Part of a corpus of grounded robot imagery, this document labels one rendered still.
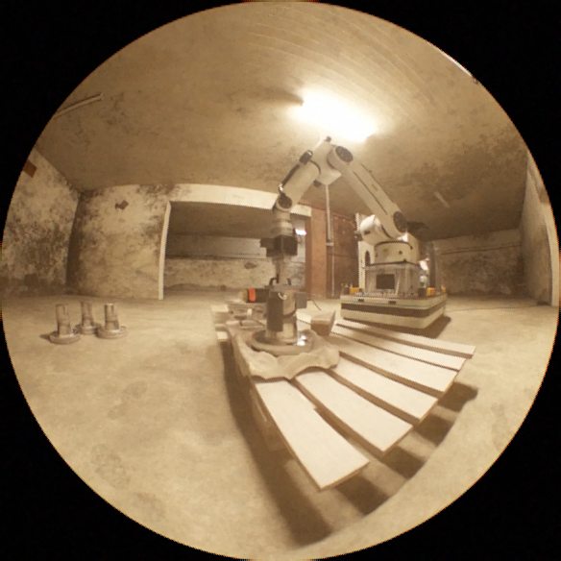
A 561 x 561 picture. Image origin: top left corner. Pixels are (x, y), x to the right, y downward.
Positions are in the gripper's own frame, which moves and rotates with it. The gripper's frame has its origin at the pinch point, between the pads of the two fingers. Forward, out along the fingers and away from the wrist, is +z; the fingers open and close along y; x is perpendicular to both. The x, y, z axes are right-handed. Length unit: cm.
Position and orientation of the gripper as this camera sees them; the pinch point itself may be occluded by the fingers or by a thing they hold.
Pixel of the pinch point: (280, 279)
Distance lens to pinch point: 126.6
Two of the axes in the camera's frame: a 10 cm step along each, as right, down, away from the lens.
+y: -5.3, 0.1, 8.5
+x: -8.5, -0.3, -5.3
